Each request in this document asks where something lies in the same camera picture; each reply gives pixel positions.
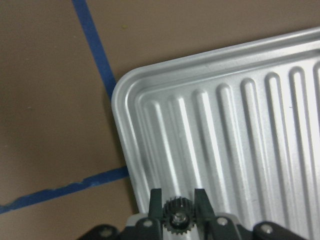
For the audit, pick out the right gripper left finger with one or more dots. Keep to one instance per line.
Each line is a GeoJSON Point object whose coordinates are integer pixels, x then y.
{"type": "Point", "coordinates": [155, 210]}

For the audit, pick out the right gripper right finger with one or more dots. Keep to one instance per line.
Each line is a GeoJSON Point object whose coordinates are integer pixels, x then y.
{"type": "Point", "coordinates": [202, 205]}

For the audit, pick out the black bearing gear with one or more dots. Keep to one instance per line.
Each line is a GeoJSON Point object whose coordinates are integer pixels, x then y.
{"type": "Point", "coordinates": [178, 215]}

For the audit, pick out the ribbed silver metal tray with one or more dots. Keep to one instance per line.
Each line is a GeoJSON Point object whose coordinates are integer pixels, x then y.
{"type": "Point", "coordinates": [241, 122]}

